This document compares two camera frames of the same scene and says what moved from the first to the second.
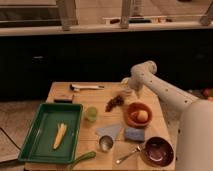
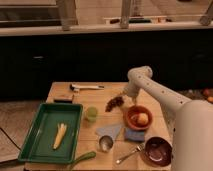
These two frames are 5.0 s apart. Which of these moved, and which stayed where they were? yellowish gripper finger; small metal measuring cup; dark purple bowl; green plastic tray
Moved: yellowish gripper finger
Stayed: dark purple bowl; small metal measuring cup; green plastic tray
